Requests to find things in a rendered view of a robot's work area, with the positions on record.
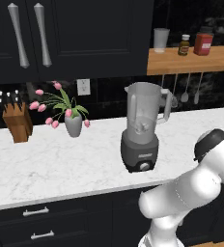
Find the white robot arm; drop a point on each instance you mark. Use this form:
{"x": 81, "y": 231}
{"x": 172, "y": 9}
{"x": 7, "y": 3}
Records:
{"x": 184, "y": 193}

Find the grey blender with clear jug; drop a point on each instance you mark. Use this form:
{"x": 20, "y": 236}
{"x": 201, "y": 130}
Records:
{"x": 141, "y": 128}

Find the red jar with dark lid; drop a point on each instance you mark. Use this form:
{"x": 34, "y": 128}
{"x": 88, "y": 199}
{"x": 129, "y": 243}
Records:
{"x": 203, "y": 42}

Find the grey vase with pink tulips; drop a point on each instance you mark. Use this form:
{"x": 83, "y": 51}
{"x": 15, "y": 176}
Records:
{"x": 72, "y": 123}

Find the hanging silver utensil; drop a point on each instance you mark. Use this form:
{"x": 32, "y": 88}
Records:
{"x": 174, "y": 93}

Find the hanging silver spatula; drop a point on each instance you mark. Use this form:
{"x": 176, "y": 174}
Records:
{"x": 197, "y": 90}
{"x": 185, "y": 91}

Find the dark upper cupboard door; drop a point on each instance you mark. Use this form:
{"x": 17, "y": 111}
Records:
{"x": 94, "y": 35}
{"x": 1, "y": 38}

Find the dark cupboard door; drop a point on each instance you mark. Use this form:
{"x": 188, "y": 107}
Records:
{"x": 1, "y": 38}
{"x": 94, "y": 35}
{"x": 125, "y": 218}

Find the wooden knife block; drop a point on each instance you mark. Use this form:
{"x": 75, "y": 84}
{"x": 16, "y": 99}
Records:
{"x": 18, "y": 120}

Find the dark lower cupboard door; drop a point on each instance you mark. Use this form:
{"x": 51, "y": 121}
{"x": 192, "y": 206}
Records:
{"x": 125, "y": 218}

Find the white plastic cup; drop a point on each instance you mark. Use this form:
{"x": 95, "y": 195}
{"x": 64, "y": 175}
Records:
{"x": 161, "y": 39}

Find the small brown glass bottle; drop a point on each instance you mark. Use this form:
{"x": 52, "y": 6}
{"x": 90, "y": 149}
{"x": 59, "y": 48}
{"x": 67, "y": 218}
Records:
{"x": 183, "y": 45}

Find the dark drawer front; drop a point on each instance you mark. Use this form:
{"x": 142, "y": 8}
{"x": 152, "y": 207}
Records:
{"x": 36, "y": 213}
{"x": 40, "y": 234}

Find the white wall socket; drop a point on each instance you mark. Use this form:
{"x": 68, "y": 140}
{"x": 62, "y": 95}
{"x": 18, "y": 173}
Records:
{"x": 83, "y": 87}

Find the wooden wall shelf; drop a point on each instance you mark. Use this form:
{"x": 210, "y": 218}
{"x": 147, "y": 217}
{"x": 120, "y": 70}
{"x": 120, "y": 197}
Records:
{"x": 191, "y": 61}

